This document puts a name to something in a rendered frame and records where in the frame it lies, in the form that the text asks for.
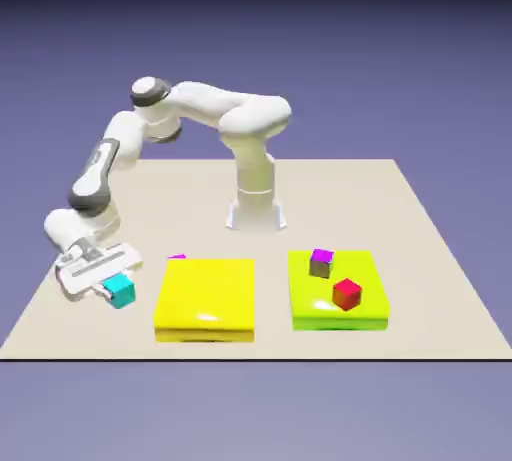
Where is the small red cube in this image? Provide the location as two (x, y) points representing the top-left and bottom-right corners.
(331, 277), (363, 312)

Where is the small purple cube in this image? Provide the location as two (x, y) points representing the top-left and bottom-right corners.
(308, 248), (335, 280)

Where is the large yellow box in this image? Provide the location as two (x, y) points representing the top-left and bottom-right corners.
(154, 258), (256, 344)

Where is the small cyan cube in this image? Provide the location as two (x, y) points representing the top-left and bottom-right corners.
(100, 273), (137, 310)

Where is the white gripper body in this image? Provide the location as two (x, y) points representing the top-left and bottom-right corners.
(54, 242), (144, 303)

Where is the large lime green box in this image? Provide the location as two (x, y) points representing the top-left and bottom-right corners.
(287, 249), (391, 332)

